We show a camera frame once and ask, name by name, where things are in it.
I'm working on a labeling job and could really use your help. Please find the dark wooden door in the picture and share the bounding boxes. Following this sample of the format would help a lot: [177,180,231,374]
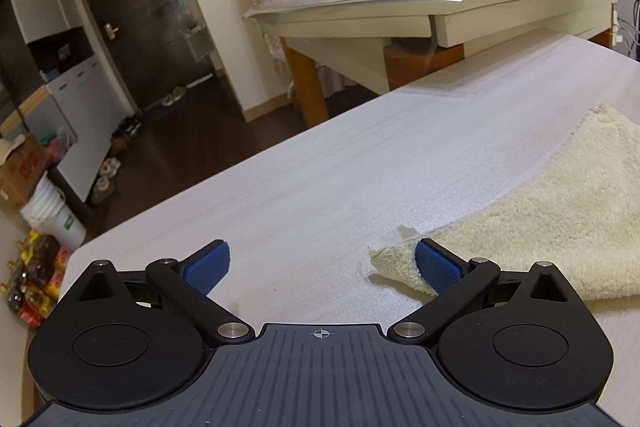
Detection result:
[67,0,226,112]

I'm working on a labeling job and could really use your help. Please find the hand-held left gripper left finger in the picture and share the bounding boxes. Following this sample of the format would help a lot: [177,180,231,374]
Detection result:
[65,239,255,348]

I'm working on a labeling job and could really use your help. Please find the cream terry towel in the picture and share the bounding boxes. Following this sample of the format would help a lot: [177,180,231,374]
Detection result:
[369,104,640,303]

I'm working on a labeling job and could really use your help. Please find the pile of colourful bags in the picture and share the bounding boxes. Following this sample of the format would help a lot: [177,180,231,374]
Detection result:
[40,129,76,158]

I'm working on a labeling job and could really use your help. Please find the red printed cardboard box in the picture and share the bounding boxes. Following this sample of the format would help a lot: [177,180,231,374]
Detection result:
[0,134,51,212]

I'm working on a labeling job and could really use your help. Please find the white plastic bucket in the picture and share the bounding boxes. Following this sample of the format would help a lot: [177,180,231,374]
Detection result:
[20,172,87,253]

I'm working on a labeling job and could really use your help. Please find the row of shoes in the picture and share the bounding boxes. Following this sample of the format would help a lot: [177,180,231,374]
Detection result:
[92,84,188,205]

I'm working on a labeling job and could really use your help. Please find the round wooden stool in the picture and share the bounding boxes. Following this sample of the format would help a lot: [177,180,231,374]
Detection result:
[382,42,466,95]

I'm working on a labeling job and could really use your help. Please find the beige dining table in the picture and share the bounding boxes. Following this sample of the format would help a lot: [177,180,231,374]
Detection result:
[242,0,621,128]

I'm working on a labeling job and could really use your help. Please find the white power strip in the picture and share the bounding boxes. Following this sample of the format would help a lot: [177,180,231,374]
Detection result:
[611,7,626,48]

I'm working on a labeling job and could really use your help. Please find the clear plastic container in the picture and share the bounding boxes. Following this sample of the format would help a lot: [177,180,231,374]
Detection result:
[180,24,211,62]

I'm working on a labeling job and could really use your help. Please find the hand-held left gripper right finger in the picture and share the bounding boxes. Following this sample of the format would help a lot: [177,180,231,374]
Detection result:
[389,238,581,345]

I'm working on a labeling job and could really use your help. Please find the grey and white cabinet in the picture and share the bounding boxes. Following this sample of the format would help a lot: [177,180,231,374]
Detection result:
[0,0,141,208]

